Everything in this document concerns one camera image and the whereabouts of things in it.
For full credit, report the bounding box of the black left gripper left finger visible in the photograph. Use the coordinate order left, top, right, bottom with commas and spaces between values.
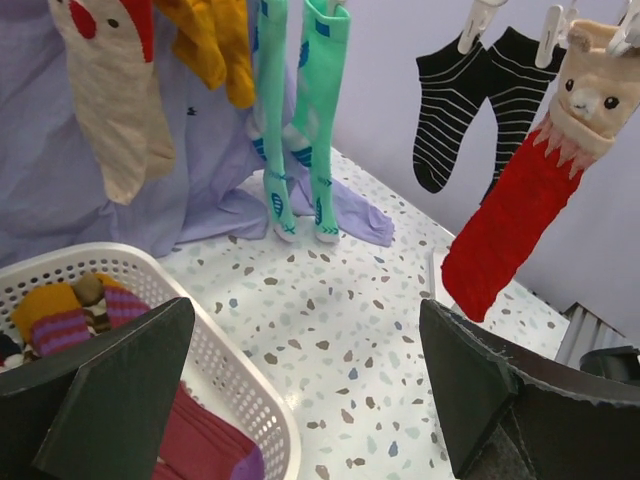
1, 297, 195, 479

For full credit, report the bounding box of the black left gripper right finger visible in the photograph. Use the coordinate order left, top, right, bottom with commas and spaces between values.
419, 300, 639, 479

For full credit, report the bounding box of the maroon purple striped sock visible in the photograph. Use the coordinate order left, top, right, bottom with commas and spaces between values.
104, 285, 150, 328
11, 283, 91, 357

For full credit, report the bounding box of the white perforated plastic basket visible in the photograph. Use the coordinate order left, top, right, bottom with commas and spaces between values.
1, 242, 301, 479

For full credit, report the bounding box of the brown striped sock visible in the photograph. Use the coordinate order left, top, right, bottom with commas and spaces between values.
22, 272, 114, 364

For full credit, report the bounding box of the lavender shirt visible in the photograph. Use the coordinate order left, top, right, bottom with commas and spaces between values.
0, 0, 396, 259

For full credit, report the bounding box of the cream red chicken sock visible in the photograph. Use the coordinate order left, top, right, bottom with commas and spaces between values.
49, 0, 176, 205

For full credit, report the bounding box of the mint green patterned sock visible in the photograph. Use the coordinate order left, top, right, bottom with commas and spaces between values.
283, 1, 351, 243
247, 1, 296, 242

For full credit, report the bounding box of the black white striped sock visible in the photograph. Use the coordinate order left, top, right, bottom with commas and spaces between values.
487, 27, 566, 188
412, 40, 490, 194

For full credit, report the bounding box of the red beige alpaca sock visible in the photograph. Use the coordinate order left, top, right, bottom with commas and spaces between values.
441, 19, 639, 323

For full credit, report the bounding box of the mustard yellow sock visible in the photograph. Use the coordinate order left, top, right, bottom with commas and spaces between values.
154, 0, 226, 90
212, 0, 255, 109

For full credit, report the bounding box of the white clothes peg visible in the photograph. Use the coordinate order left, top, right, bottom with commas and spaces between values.
606, 0, 640, 56
535, 0, 578, 69
457, 0, 508, 55

